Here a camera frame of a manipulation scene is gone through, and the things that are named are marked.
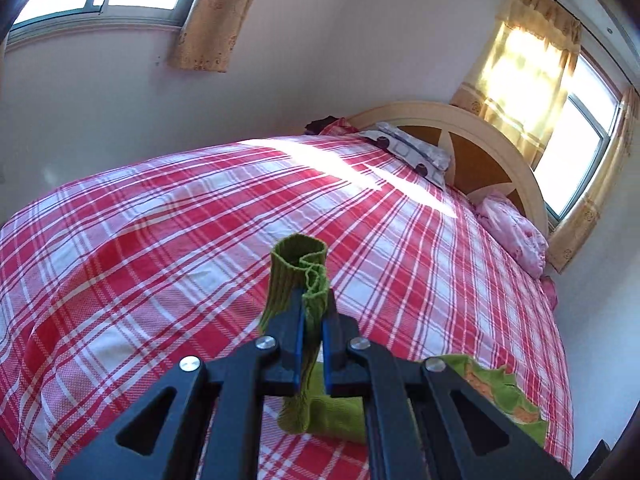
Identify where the yellow curtain behind headboard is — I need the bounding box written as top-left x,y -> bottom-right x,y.
450,0 -> 582,168

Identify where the yellow curtain left window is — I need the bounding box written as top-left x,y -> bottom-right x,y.
168,0 -> 254,73

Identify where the yellow curtain right of headboard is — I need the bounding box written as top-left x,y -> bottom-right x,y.
547,87 -> 639,274

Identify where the green striped knit sweater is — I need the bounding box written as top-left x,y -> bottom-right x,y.
259,233 -> 549,446

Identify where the dark cloth at bedside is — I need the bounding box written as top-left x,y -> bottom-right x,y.
304,116 -> 358,136

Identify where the cream wooden headboard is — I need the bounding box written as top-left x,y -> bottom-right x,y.
348,101 -> 548,235

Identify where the red plaid bed sheet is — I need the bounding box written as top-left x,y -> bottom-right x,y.
1,136 -> 574,479

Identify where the grey patterned pillow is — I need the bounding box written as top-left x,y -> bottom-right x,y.
357,122 -> 451,190

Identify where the pink cloth beside bed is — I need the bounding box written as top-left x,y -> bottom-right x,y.
540,275 -> 559,311

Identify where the pink floral pillow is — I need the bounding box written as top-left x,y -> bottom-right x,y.
474,192 -> 548,278

